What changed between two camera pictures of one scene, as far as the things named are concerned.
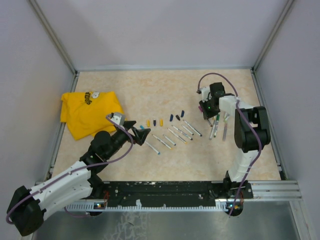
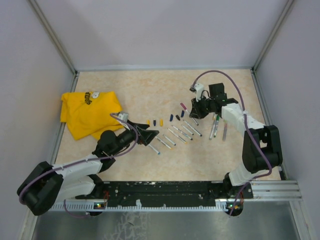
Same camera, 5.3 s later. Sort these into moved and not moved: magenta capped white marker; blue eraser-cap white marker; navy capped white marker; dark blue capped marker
Moved: magenta capped white marker
Not moved: navy capped white marker; dark blue capped marker; blue eraser-cap white marker
